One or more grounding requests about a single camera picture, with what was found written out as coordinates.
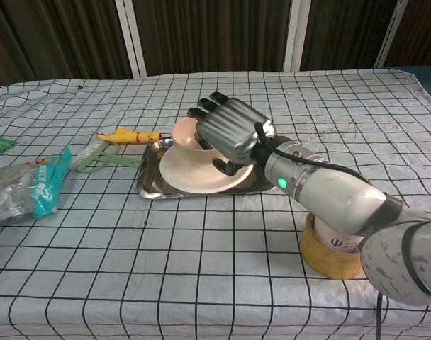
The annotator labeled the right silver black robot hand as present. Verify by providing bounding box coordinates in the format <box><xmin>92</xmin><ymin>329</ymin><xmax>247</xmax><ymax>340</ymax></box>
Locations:
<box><xmin>186</xmin><ymin>91</ymin><xmax>276</xmax><ymax>177</ymax></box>

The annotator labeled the beige bowl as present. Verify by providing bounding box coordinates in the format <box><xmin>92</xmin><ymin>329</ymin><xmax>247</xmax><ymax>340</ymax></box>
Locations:
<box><xmin>170</xmin><ymin>117</ymin><xmax>223</xmax><ymax>166</ymax></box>

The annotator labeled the white round plate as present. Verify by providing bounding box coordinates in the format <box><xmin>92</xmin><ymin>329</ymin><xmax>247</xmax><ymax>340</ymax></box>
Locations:
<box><xmin>159</xmin><ymin>144</ymin><xmax>254</xmax><ymax>194</ymax></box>

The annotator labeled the white paper cup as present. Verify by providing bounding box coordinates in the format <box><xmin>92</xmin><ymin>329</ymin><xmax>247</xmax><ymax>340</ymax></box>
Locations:
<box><xmin>313</xmin><ymin>215</ymin><xmax>365</xmax><ymax>254</ymax></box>

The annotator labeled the metal tray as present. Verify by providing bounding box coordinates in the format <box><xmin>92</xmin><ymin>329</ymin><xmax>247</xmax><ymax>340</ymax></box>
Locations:
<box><xmin>135</xmin><ymin>136</ymin><xmax>276</xmax><ymax>201</ymax></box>

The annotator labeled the dark brown curtain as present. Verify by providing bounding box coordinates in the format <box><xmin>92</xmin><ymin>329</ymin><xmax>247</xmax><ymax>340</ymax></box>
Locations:
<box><xmin>0</xmin><ymin>0</ymin><xmax>431</xmax><ymax>100</ymax></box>

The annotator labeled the yellow rubber chicken toy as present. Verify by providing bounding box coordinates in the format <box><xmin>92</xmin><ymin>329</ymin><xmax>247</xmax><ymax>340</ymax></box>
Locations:
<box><xmin>96</xmin><ymin>125</ymin><xmax>164</xmax><ymax>145</ymax></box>

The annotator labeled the checkered tablecloth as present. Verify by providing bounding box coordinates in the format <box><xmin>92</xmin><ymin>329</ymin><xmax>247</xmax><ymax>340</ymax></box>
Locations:
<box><xmin>0</xmin><ymin>67</ymin><xmax>431</xmax><ymax>340</ymax></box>

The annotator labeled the green scrub brush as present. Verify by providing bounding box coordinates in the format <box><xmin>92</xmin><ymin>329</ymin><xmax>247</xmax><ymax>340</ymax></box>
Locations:
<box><xmin>69</xmin><ymin>140</ymin><xmax>145</xmax><ymax>174</ymax></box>

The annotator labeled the yellow tape roll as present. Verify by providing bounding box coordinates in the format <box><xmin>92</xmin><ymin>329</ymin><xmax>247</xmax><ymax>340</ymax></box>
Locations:
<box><xmin>299</xmin><ymin>212</ymin><xmax>365</xmax><ymax>281</ymax></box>

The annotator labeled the clear teal snack bag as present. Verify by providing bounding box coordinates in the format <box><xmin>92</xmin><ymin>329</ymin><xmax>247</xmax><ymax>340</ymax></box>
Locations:
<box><xmin>0</xmin><ymin>146</ymin><xmax>73</xmax><ymax>227</ymax></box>

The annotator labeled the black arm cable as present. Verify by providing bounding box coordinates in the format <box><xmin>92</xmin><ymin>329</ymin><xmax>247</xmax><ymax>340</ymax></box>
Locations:
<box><xmin>254</xmin><ymin>122</ymin><xmax>385</xmax><ymax>340</ymax></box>

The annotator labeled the white frame post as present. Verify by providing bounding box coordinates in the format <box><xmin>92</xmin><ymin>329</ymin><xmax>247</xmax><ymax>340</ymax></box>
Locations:
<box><xmin>282</xmin><ymin>0</ymin><xmax>312</xmax><ymax>72</ymax></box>
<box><xmin>374</xmin><ymin>0</ymin><xmax>408</xmax><ymax>69</ymax></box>
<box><xmin>115</xmin><ymin>0</ymin><xmax>147</xmax><ymax>79</ymax></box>

